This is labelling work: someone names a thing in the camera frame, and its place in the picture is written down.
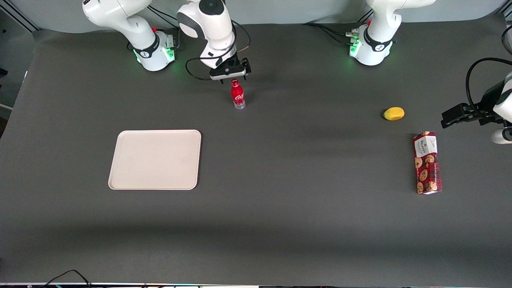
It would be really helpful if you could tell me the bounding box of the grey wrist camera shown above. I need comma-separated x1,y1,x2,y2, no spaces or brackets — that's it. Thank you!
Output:
491,127,512,145
209,66,247,81

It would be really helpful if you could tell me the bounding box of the black left wrist camera cable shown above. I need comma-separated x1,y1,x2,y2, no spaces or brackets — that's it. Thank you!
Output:
465,58,512,117

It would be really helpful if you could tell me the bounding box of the beige plastic tray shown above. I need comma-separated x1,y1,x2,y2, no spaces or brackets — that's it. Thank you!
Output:
108,130,202,190

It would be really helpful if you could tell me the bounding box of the yellow lemon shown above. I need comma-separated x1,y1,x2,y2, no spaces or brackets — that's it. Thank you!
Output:
383,107,405,121

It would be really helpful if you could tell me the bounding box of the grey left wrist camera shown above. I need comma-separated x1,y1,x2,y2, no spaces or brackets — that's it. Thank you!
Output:
491,127,512,145

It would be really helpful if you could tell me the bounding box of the red cookie box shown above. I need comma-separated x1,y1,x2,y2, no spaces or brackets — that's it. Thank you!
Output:
412,131,443,195

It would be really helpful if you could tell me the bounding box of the black table edge cable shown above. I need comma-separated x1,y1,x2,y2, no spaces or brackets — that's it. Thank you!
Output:
39,269,93,288

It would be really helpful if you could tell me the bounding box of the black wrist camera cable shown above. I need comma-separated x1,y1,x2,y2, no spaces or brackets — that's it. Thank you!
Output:
185,20,252,81
465,58,512,117

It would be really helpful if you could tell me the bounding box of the black right arm base cable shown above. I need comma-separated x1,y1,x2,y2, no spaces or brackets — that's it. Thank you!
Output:
147,5,181,50

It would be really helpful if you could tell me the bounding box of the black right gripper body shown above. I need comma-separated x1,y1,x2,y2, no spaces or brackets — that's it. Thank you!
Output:
217,55,243,73

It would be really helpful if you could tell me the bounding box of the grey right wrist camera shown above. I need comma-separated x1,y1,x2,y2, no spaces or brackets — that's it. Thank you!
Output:
209,66,247,81

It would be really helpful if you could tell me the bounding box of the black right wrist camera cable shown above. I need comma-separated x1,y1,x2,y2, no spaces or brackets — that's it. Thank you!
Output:
185,20,252,81

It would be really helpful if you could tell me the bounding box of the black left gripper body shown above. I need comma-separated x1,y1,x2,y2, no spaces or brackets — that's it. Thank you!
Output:
475,80,505,125

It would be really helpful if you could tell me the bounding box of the black arm base cable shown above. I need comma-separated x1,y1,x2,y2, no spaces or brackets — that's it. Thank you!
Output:
302,22,357,45
147,5,181,50

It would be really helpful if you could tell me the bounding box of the black left arm base cable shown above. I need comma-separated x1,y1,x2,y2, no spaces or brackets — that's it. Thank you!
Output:
302,22,357,45

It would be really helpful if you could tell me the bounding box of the black background cable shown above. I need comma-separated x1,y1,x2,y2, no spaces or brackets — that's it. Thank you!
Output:
502,25,512,56

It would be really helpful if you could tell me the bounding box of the red coke bottle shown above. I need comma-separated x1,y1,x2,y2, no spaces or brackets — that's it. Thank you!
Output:
230,78,246,110

